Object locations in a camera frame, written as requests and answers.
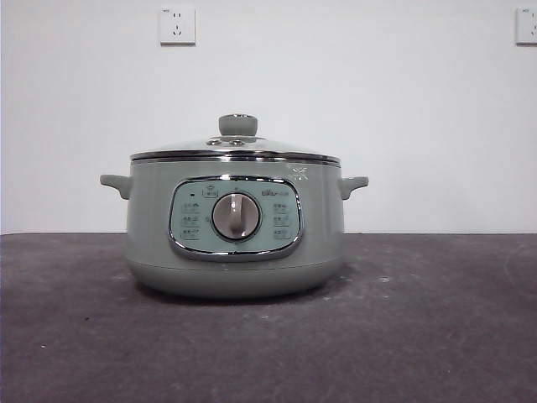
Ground white wall socket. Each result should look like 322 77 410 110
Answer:
159 7 197 47
515 7 537 46

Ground glass lid with green knob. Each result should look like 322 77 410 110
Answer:
128 113 339 165

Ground pale green electric pot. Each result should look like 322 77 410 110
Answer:
99 160 370 300

